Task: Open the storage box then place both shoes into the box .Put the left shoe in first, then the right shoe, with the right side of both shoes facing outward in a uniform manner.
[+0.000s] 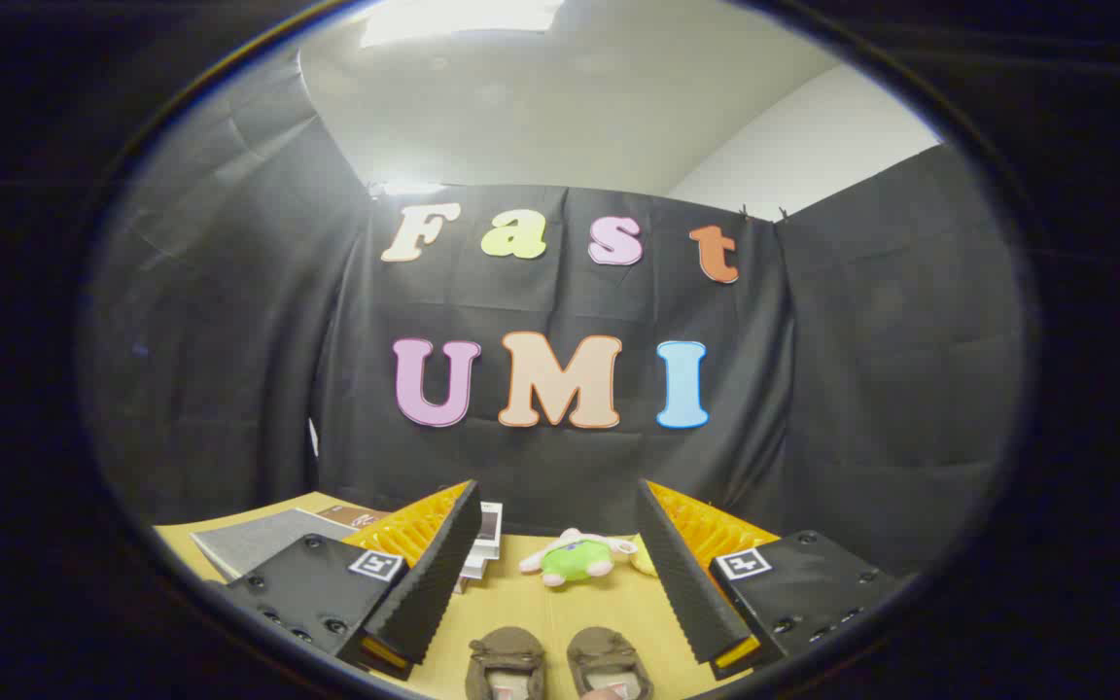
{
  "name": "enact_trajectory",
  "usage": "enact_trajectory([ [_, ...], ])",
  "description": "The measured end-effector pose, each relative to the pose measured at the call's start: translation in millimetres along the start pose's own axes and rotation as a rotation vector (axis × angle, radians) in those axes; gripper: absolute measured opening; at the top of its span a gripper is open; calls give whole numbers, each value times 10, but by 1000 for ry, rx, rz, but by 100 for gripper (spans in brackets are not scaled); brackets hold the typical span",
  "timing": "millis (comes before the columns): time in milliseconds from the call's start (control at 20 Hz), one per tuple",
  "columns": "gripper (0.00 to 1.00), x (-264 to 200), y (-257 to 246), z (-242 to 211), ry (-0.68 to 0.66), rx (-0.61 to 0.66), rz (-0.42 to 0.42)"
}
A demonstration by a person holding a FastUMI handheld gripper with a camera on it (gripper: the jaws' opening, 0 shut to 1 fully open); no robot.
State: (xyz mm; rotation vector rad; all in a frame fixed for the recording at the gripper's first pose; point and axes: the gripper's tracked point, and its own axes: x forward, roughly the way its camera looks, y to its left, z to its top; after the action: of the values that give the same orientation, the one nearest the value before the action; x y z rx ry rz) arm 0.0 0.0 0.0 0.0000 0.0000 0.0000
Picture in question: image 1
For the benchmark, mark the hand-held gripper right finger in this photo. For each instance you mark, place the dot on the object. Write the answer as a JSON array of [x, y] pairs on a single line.
[[682, 583]]

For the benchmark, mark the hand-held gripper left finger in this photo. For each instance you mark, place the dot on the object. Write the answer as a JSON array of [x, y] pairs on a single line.
[[429, 583]]

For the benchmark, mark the brown fuzzy shoe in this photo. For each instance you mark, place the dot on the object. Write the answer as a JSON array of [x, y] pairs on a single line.
[[507, 656], [609, 656]]

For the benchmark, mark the beige edged book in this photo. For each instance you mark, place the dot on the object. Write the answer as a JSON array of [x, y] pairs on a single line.
[[469, 583]]

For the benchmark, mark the yellow plush toy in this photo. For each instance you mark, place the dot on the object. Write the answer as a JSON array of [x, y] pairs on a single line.
[[645, 556]]

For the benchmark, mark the plain white book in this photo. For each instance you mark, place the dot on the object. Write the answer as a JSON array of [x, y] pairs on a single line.
[[478, 566]]

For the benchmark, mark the white portrait cover book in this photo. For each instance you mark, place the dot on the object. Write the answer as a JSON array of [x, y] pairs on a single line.
[[488, 525]]

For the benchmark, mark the brown cover book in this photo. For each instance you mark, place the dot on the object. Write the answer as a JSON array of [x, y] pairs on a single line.
[[351, 515]]

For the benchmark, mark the green plush toy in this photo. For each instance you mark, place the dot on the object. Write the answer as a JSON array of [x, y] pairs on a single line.
[[575, 559]]

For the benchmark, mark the black backdrop cloth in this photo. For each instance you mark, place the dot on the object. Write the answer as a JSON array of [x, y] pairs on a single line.
[[541, 457]]

